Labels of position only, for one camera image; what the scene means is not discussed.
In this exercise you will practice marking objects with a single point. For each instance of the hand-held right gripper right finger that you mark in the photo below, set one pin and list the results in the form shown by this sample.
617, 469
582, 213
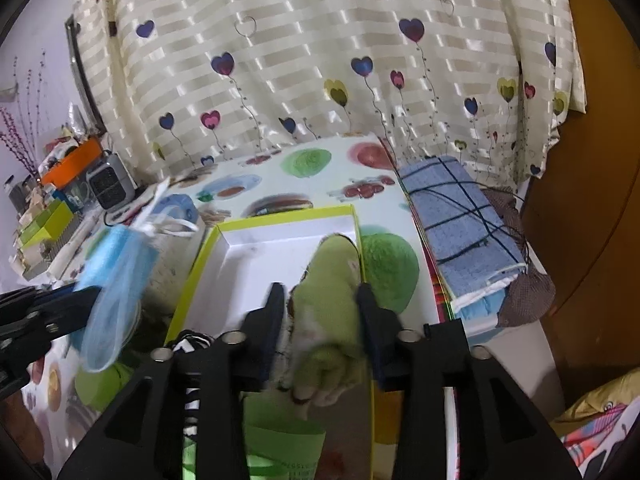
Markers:
372, 320

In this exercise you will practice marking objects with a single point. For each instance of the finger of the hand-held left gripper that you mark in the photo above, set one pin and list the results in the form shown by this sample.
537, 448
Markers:
35, 297
65, 317

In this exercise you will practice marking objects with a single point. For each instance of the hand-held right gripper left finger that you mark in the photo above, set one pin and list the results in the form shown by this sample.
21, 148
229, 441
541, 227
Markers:
276, 320

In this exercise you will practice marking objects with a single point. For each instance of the green plush toy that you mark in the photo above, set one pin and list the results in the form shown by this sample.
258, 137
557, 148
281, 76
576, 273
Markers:
330, 290

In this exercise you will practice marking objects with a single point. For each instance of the blue face mask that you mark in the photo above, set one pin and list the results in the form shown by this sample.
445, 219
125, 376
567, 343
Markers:
115, 280

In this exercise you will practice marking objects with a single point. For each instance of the black white striped sock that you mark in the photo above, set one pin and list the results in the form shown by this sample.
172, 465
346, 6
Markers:
192, 345

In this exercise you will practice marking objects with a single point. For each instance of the green cloth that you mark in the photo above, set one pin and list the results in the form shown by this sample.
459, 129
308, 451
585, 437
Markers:
280, 445

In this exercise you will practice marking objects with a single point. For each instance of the chevron patterned box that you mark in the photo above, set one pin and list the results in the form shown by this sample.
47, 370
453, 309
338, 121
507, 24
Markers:
45, 260

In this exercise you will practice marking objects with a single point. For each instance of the green cardboard box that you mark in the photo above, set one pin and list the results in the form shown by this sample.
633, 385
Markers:
50, 222

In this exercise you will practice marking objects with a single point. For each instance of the pale blue folded towel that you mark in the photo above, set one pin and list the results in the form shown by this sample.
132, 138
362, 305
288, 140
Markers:
490, 300

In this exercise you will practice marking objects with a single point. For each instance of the blue plaid towel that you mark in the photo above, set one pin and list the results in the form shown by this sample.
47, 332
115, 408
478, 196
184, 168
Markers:
450, 220

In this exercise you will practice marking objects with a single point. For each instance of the grey space heater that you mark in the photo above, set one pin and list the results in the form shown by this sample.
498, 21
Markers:
110, 182

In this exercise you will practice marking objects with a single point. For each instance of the orange box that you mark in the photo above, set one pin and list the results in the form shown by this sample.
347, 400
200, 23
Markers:
70, 162

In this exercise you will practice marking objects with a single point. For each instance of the brown cloth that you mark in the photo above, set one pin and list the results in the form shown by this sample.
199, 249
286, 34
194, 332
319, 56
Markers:
525, 295

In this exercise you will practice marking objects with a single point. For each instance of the purple branch decoration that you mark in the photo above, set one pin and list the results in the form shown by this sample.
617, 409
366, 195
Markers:
15, 140

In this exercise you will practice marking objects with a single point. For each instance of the fruit print tablecloth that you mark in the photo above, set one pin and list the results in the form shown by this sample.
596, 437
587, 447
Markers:
310, 160

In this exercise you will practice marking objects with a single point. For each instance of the wooden cabinet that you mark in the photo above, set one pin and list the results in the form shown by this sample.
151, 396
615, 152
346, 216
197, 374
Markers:
590, 235

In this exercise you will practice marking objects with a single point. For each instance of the yellow printed cloth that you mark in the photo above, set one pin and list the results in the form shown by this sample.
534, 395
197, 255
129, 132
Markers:
600, 395

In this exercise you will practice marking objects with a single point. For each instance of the colourful striped cloth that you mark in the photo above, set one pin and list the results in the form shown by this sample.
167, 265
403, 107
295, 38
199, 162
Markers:
595, 445

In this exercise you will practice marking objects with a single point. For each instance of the heart print curtain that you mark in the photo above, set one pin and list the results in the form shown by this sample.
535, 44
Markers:
300, 35

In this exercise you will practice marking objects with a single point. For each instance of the metal window frame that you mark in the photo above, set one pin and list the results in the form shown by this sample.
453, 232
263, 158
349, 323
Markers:
82, 80

